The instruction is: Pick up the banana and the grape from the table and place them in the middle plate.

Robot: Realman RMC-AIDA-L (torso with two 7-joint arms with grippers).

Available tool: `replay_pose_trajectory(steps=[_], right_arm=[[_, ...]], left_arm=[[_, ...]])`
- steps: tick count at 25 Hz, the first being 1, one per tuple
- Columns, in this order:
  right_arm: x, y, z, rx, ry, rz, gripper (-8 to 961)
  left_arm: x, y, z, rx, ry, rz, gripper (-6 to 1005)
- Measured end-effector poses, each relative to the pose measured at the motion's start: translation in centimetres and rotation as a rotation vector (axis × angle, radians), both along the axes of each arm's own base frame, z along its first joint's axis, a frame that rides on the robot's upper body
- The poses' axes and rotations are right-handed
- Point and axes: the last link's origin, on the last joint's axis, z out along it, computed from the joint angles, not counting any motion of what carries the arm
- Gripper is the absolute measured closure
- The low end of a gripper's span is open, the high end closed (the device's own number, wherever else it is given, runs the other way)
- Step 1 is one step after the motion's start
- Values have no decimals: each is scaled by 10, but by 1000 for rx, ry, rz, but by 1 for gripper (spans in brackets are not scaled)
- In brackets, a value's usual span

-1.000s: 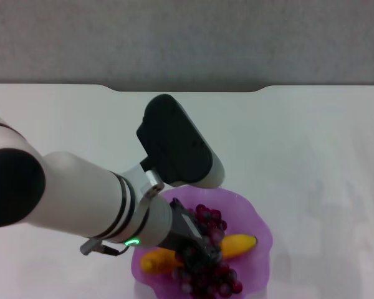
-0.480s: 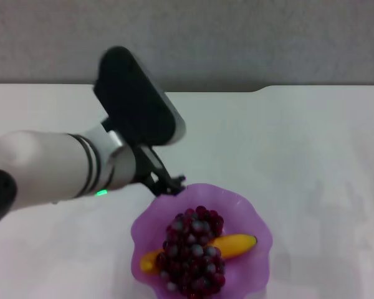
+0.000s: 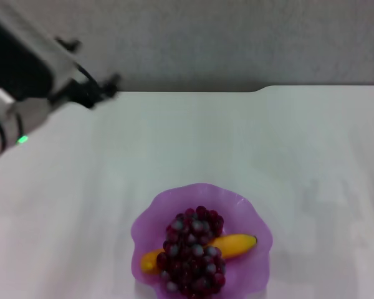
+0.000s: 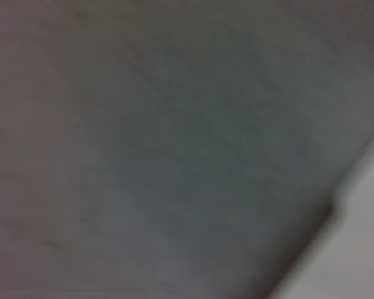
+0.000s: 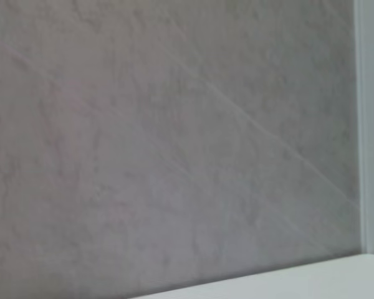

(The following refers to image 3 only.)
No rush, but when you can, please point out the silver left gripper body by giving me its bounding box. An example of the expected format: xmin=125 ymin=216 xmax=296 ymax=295
xmin=0 ymin=93 xmax=52 ymax=164

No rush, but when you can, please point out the purple grape bunch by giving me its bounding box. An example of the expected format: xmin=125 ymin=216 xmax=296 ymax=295
xmin=155 ymin=205 xmax=227 ymax=298

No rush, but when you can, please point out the yellow banana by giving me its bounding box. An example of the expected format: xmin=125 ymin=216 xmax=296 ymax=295
xmin=140 ymin=234 xmax=258 ymax=275

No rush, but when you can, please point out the purple wavy plastic bowl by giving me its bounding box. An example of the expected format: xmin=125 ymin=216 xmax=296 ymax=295
xmin=130 ymin=183 xmax=274 ymax=299

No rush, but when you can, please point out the thin black cable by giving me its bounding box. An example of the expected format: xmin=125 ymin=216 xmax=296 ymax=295
xmin=76 ymin=64 xmax=96 ymax=85

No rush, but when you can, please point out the black grey left wrist camera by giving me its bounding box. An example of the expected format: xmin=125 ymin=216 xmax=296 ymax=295
xmin=0 ymin=6 xmax=82 ymax=103

